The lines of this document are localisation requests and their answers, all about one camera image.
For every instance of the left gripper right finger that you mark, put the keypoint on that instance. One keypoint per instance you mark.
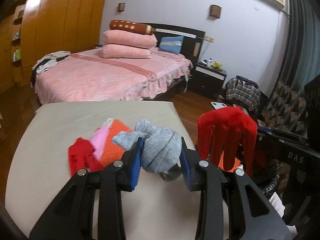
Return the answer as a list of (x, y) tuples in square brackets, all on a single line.
[(250, 214)]

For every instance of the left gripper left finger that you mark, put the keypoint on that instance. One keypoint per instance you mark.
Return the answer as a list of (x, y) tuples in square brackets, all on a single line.
[(70, 214)]

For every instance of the pink face mask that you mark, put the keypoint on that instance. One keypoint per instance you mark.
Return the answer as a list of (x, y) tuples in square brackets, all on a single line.
[(98, 140)]

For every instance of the red glove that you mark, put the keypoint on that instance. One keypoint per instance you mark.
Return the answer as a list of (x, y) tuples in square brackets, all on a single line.
[(221, 131)]

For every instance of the grey knit sock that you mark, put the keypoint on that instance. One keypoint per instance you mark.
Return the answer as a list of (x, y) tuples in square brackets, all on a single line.
[(161, 151)]

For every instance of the red plastic bag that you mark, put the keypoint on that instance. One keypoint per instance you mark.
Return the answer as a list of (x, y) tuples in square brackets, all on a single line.
[(80, 155)]

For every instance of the patterned armchair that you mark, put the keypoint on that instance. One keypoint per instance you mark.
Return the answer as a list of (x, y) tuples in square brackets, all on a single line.
[(286, 110)]

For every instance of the white bathroom scale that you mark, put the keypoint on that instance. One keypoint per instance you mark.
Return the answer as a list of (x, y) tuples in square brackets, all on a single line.
[(218, 105)]

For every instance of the plaid shirt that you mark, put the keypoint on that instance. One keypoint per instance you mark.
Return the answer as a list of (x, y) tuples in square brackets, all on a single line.
[(237, 89)]

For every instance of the pink bed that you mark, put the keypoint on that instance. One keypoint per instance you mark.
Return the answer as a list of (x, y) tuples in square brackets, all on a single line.
[(86, 76)]

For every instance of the black nightstand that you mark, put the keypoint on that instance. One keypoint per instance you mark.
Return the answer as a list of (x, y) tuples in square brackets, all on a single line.
[(206, 81)]

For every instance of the clothes pile on bed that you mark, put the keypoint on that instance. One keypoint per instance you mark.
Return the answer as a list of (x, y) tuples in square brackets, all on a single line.
[(47, 62)]

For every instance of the grey curtain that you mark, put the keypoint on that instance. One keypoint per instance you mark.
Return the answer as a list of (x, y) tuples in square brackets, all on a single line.
[(300, 63)]

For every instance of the lower pink pillow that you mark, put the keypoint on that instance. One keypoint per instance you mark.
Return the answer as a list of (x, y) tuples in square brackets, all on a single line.
[(116, 51)]

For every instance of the black headboard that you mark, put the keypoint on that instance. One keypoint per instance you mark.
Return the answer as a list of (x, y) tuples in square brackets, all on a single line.
[(192, 42)]

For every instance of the blue cushion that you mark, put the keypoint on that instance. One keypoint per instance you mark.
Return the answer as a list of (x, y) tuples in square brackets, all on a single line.
[(171, 44)]

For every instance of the brown dotted bolster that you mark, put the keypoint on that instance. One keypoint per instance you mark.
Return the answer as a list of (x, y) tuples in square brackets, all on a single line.
[(133, 27)]

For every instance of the wooden wardrobe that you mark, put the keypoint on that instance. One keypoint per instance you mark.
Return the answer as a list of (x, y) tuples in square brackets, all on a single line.
[(31, 29)]

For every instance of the right wall lamp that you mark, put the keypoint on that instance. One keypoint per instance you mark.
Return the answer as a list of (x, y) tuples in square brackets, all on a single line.
[(215, 11)]

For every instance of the wall lamp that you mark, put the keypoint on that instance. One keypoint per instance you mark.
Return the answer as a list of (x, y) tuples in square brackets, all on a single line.
[(215, 11), (121, 7)]

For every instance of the left wall lamp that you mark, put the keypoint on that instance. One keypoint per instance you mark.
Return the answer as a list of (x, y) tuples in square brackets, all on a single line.
[(121, 7)]

